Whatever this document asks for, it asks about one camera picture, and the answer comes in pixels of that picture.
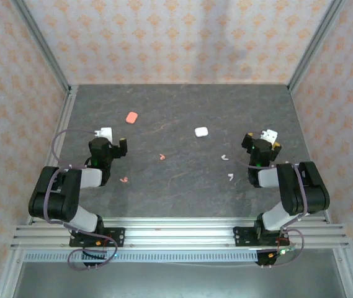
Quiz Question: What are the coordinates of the aluminium base beam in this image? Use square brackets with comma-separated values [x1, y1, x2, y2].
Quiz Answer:
[10, 217, 351, 250]

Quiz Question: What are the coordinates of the grey metal base sheet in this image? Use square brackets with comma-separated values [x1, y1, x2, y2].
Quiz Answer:
[11, 262, 347, 298]

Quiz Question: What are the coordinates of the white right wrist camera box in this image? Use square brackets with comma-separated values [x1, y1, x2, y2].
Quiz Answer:
[260, 128, 279, 143]

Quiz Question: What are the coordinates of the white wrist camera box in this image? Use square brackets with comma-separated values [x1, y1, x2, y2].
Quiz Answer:
[94, 126, 114, 141]
[260, 128, 279, 143]

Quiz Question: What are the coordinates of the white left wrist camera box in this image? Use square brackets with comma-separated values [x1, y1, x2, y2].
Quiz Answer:
[94, 126, 114, 141]

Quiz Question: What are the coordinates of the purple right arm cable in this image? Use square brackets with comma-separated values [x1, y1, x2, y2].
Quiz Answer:
[234, 130, 306, 268]

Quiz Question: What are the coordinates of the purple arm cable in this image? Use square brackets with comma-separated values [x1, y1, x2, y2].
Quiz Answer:
[43, 129, 118, 271]
[234, 130, 306, 268]

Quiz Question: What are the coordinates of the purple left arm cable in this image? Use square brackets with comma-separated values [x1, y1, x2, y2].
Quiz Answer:
[43, 129, 118, 271]

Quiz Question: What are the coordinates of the aluminium side rail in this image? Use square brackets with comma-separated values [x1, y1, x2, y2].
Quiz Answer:
[0, 84, 79, 298]
[287, 84, 353, 298]

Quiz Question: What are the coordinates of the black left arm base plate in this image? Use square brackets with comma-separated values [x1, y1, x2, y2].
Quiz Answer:
[69, 227, 126, 248]

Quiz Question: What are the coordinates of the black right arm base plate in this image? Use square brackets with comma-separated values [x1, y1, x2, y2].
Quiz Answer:
[233, 226, 290, 248]

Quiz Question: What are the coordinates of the aluminium frame post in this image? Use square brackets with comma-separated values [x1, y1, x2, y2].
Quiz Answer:
[287, 0, 347, 93]
[11, 0, 71, 93]

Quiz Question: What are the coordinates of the slotted grey cable duct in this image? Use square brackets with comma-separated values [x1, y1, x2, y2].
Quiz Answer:
[24, 250, 262, 264]

